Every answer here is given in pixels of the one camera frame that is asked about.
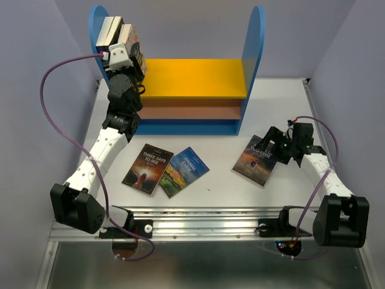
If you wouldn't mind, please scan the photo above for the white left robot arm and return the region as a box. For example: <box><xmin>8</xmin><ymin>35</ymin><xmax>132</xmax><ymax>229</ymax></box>
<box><xmin>50</xmin><ymin>68</ymin><xmax>145</xmax><ymax>234</ymax></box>

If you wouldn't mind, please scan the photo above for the blue and yellow bookshelf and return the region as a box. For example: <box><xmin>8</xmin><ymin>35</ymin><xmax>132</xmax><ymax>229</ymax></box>
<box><xmin>89</xmin><ymin>5</ymin><xmax>265</xmax><ymax>135</ymax></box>

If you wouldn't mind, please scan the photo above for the Little Women book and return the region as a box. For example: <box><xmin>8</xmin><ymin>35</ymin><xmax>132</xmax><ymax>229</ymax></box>
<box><xmin>118</xmin><ymin>24</ymin><xmax>148</xmax><ymax>83</ymax></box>

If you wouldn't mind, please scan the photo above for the Jane Eyre book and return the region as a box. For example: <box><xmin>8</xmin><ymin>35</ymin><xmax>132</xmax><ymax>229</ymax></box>
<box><xmin>96</xmin><ymin>16</ymin><xmax>120</xmax><ymax>54</ymax></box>

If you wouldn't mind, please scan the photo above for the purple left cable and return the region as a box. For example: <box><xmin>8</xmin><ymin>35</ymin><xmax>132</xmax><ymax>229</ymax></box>
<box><xmin>40</xmin><ymin>53</ymin><xmax>156</xmax><ymax>262</ymax></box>

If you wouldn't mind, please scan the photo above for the Animal Farm book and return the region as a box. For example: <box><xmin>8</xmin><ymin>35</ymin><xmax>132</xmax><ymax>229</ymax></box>
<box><xmin>159</xmin><ymin>147</ymin><xmax>209</xmax><ymax>199</ymax></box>

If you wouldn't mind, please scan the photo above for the A Tale of Two Cities book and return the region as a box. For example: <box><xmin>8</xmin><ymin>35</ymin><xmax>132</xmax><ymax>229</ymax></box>
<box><xmin>232</xmin><ymin>135</ymin><xmax>277</xmax><ymax>187</ymax></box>

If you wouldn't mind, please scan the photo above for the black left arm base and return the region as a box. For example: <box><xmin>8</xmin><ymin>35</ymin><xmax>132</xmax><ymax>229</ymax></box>
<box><xmin>96</xmin><ymin>219</ymin><xmax>154</xmax><ymax>250</ymax></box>

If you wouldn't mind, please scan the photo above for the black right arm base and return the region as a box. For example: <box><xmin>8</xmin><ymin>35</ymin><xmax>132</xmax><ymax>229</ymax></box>
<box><xmin>255</xmin><ymin>219</ymin><xmax>302</xmax><ymax>257</ymax></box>

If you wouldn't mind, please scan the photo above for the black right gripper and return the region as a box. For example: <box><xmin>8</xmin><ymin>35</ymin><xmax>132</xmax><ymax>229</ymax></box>
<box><xmin>253</xmin><ymin>126</ymin><xmax>297</xmax><ymax>164</ymax></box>

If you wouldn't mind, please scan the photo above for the Nineteen Eighty-Four book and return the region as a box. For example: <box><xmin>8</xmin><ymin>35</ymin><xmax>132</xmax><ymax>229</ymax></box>
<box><xmin>103</xmin><ymin>16</ymin><xmax>124</xmax><ymax>47</ymax></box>

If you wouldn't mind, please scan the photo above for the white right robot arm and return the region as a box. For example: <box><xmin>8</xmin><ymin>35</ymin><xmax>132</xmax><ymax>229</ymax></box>
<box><xmin>257</xmin><ymin>121</ymin><xmax>369</xmax><ymax>248</ymax></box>

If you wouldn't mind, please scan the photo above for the Three Days to See book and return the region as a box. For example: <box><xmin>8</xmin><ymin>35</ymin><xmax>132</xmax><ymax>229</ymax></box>
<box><xmin>122</xmin><ymin>143</ymin><xmax>174</xmax><ymax>196</ymax></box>

